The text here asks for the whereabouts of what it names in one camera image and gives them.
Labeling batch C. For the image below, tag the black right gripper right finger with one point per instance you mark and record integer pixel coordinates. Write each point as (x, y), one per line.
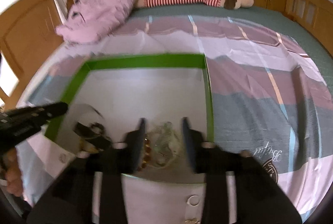
(208, 159)

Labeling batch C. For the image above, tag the wooden bed side rail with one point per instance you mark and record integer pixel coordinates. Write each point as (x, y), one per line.
(27, 39)

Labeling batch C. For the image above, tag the black wrist watch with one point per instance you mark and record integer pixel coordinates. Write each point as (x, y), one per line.
(89, 125)

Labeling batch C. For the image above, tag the person's left hand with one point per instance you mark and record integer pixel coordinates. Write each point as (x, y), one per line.
(13, 173)

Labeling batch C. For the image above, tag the small silver flower earring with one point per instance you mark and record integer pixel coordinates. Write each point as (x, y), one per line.
(62, 158)

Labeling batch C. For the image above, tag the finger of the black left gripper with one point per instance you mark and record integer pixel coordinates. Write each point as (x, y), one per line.
(18, 125)

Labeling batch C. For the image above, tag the green cardboard box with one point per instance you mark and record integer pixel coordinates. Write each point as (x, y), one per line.
(160, 88)

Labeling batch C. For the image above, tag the pink folded blanket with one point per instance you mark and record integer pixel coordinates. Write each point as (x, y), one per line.
(90, 21)

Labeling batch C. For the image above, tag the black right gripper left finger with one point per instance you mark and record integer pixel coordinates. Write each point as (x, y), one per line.
(122, 158)

